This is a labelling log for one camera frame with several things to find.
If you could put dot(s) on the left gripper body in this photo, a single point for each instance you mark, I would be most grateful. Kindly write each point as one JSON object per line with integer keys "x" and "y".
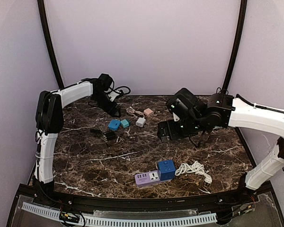
{"x": 112, "y": 109}

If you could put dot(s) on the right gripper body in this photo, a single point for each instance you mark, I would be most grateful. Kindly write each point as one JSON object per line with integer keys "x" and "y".
{"x": 164, "y": 130}

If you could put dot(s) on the blue adapter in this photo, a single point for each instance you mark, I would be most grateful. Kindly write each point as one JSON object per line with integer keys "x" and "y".
{"x": 114, "y": 124}

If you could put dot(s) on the dark blue cube socket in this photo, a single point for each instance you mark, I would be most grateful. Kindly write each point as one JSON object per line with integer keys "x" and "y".
{"x": 166, "y": 170}

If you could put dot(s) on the purple power strip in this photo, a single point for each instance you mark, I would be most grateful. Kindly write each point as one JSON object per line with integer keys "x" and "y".
{"x": 148, "y": 179}

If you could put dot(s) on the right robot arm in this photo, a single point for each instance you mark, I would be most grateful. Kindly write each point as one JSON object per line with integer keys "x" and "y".
{"x": 191, "y": 115}

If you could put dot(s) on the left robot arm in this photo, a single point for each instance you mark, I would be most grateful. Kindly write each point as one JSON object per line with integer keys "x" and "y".
{"x": 49, "y": 117}

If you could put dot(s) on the small teal plug adapter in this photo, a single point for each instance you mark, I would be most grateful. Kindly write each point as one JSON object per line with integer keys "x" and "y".
{"x": 125, "y": 123}

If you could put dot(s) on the black plug adapter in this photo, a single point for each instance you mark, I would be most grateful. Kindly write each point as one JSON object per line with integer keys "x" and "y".
{"x": 109, "y": 136}

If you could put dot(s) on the pink charger cube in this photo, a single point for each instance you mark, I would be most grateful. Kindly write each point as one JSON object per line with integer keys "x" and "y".
{"x": 148, "y": 112}

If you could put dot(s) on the white charger cube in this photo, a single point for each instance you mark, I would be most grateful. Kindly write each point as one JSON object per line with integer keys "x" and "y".
{"x": 140, "y": 122}

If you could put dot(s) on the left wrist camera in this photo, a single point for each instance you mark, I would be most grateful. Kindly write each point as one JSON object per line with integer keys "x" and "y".
{"x": 115, "y": 94}

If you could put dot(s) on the white slotted cable duct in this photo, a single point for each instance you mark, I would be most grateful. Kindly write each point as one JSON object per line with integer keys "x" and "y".
{"x": 182, "y": 218}

